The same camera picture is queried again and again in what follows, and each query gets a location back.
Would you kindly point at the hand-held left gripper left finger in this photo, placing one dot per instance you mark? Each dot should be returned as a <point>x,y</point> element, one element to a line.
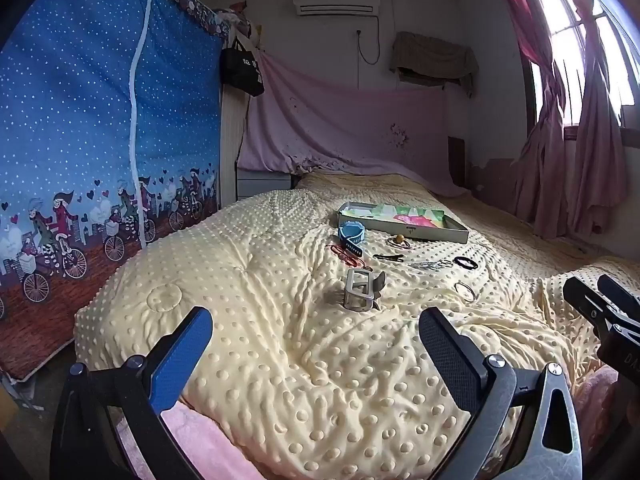
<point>182,355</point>

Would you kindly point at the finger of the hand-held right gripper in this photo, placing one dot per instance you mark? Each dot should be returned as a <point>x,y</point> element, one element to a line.
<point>620,295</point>
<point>587,300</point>

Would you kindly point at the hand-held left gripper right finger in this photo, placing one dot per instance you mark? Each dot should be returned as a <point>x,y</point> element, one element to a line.
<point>450,355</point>

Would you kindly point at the silver bangle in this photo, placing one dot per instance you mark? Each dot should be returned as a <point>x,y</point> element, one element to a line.
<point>457,290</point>

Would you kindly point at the grey hair claw clip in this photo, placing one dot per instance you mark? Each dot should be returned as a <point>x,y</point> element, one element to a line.
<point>350,301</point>

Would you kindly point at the black hair clip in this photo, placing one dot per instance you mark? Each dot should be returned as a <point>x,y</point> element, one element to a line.
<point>387,258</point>

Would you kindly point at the grey shallow box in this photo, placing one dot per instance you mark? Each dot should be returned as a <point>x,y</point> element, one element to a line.
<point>430,234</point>

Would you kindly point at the pink curtain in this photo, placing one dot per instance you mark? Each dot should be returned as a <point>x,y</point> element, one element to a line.
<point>597,160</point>
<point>542,170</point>

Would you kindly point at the colourful printed paper lining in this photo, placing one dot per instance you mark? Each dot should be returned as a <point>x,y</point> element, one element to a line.
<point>400,216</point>

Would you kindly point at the blue smart watch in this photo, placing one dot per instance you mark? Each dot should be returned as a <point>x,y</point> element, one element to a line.
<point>350,232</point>

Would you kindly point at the white nightstand drawers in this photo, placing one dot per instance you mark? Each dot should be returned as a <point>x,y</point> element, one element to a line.
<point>262,185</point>

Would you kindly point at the light wooden cabinet panel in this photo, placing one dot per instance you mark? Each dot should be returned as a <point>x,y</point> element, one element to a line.
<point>229,135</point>

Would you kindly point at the blue printed wardrobe cover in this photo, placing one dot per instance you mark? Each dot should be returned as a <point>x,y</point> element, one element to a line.
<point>75,135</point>

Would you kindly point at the pink sheet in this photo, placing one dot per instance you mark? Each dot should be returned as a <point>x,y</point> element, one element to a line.
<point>340,130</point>

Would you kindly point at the window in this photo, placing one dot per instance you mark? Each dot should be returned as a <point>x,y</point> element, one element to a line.
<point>575,15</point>

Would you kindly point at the black tote bag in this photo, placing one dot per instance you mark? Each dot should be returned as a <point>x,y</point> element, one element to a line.
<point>242,72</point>

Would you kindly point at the brown draped cloth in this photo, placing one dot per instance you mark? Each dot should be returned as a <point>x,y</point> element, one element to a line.
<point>430,55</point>

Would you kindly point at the floral cloth bundle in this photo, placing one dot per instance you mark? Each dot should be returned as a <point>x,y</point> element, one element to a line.
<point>240,20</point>

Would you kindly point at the white air conditioner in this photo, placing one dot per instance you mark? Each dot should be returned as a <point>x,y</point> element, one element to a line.
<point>336,1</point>

